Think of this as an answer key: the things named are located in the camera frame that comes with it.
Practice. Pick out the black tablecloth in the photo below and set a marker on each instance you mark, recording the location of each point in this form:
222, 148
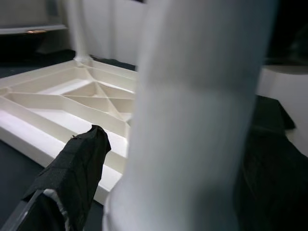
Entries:
14, 173

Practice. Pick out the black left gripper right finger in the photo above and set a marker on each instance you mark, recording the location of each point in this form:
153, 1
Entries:
272, 183

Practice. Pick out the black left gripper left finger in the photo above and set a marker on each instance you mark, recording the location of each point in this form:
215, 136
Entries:
77, 173

